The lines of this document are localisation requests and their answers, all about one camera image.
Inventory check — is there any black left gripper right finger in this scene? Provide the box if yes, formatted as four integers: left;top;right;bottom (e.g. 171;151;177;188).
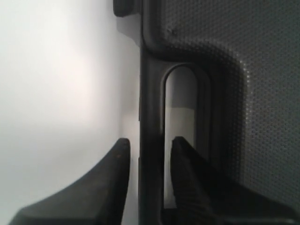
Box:
171;137;298;225

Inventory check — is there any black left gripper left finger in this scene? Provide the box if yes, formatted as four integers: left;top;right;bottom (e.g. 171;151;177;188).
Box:
10;138;131;225

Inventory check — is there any black plastic carrying case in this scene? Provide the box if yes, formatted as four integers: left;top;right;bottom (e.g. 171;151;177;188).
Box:
113;0;300;225

